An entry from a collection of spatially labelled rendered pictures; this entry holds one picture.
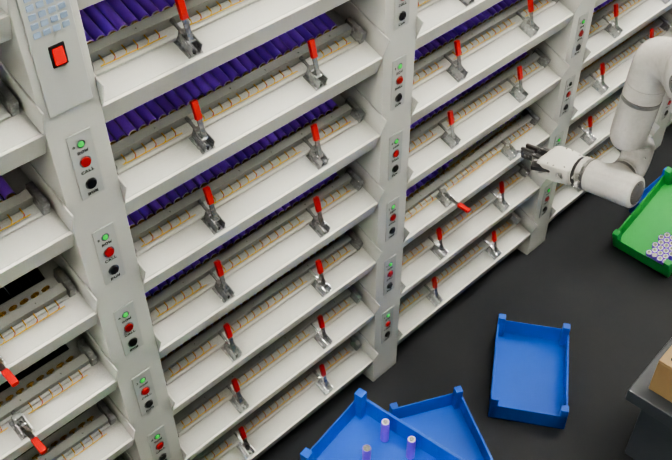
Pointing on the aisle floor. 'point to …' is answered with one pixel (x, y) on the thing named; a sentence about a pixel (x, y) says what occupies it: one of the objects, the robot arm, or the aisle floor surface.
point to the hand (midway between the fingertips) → (530, 152)
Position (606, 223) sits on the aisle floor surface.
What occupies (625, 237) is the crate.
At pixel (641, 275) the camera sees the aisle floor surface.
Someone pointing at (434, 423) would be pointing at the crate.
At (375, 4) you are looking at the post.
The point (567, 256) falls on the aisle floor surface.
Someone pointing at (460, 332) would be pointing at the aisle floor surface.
